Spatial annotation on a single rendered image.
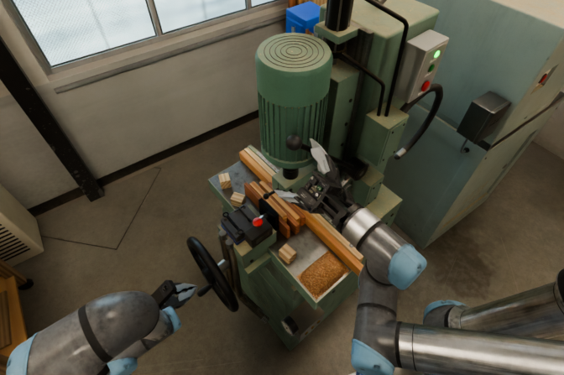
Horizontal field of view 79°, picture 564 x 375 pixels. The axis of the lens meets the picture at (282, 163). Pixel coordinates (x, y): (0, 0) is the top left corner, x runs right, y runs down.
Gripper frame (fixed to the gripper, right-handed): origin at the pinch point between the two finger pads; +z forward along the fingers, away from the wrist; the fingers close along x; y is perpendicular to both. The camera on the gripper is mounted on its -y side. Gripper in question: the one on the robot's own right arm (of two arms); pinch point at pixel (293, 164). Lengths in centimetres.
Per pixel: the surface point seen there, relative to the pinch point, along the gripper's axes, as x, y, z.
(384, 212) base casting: 6, -64, -9
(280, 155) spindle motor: 2.0, -6.2, 8.3
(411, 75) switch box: -33.6, -19.0, -3.1
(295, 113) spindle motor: -10.3, 2.8, 5.6
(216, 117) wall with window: 41, -115, 145
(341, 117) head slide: -15.1, -16.1, 5.3
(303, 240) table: 25.0, -31.7, -1.4
